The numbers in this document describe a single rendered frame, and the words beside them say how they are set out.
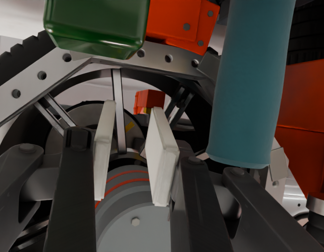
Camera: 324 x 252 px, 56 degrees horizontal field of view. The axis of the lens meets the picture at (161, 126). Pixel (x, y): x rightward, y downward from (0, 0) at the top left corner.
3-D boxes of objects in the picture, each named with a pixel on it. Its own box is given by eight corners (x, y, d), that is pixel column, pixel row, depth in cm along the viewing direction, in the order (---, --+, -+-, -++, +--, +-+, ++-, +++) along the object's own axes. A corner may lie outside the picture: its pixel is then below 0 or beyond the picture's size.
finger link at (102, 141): (103, 202, 14) (86, 200, 14) (111, 143, 20) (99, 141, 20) (111, 141, 13) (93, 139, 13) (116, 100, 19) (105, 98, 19)
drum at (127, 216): (93, 156, 53) (83, 235, 53) (96, 193, 32) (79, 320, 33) (170, 164, 56) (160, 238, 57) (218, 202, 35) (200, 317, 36)
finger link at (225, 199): (182, 184, 12) (253, 191, 12) (167, 137, 17) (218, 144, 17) (175, 216, 12) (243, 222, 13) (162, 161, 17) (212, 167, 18)
